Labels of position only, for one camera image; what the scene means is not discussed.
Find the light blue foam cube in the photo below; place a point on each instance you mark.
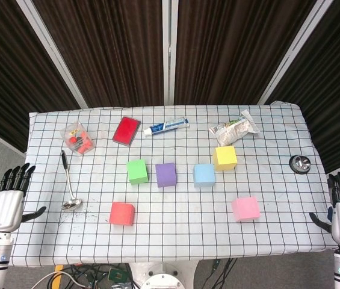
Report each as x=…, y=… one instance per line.
x=204, y=175

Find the red ink pad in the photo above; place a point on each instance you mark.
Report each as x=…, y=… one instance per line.
x=126, y=131

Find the clear box with red caps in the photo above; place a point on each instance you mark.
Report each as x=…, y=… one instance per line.
x=78, y=138

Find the white partition frame post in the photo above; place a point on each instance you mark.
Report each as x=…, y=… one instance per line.
x=53, y=54
x=293, y=51
x=169, y=51

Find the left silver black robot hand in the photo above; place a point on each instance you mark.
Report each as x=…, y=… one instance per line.
x=4, y=210

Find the yellow foam cube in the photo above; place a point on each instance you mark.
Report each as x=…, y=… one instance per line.
x=224, y=158

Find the blue white toothpaste tube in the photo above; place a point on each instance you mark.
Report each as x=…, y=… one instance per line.
x=166, y=126

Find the pink foam cube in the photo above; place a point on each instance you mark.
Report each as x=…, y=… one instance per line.
x=245, y=209

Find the purple foam cube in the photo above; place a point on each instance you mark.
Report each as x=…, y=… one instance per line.
x=165, y=175

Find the red foam cube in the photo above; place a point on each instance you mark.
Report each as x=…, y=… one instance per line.
x=121, y=213

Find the brown fabric partition panel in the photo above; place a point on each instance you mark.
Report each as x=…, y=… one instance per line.
x=335, y=90
x=7, y=75
x=236, y=51
x=106, y=51

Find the small black metal cup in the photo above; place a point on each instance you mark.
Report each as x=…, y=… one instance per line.
x=300, y=164

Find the white grid tablecloth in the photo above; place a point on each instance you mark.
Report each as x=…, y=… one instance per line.
x=172, y=234

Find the green circuit board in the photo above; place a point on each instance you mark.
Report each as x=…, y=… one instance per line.
x=117, y=274

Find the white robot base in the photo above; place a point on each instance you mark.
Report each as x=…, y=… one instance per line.
x=163, y=274

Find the crumpled snack bag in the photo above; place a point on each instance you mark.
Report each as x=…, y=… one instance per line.
x=233, y=131

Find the green foam cube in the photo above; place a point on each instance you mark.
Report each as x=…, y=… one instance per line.
x=137, y=172

